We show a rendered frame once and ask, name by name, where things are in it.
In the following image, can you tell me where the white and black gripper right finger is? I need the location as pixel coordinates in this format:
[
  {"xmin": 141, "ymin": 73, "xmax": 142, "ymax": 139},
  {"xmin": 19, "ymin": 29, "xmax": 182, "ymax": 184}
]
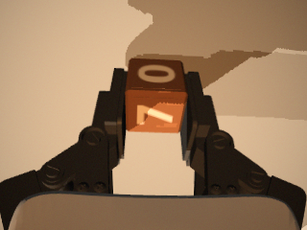
[{"xmin": 180, "ymin": 71, "xmax": 307, "ymax": 230}]

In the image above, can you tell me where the orange number cube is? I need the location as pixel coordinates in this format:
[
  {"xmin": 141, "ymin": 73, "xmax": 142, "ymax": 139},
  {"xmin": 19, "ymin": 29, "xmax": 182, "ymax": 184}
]
[{"xmin": 126, "ymin": 58, "xmax": 188, "ymax": 133}]

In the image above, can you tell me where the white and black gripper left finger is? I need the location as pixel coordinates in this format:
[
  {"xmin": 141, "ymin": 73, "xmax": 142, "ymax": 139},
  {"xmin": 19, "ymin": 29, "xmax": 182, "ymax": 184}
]
[{"xmin": 0, "ymin": 68, "xmax": 128, "ymax": 230}]

